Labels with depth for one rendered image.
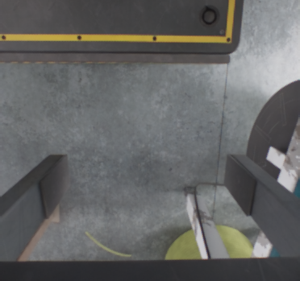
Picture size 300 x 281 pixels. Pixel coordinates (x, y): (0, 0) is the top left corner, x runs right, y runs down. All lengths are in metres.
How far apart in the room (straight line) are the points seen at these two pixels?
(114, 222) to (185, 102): 0.62
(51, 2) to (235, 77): 0.64
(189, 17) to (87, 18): 0.21
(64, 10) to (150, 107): 0.45
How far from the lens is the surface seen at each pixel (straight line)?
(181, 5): 0.51
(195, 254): 0.98
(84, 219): 1.06
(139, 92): 0.81
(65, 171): 0.17
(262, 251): 0.43
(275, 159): 0.67
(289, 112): 0.73
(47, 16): 0.53
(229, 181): 0.17
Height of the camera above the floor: 0.80
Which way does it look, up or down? 75 degrees down
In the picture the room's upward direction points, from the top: 174 degrees clockwise
